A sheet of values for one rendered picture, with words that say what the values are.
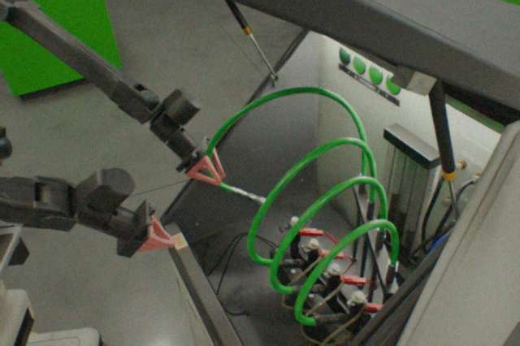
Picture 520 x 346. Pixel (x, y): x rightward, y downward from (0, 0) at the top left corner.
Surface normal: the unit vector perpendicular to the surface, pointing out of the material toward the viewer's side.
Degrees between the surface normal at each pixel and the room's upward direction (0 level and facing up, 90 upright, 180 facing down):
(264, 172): 90
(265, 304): 0
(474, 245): 76
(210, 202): 90
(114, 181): 45
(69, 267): 0
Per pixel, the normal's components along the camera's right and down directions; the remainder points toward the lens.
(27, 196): 0.61, -0.63
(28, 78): 0.48, 0.51
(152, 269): -0.06, -0.79
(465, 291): -0.87, 0.14
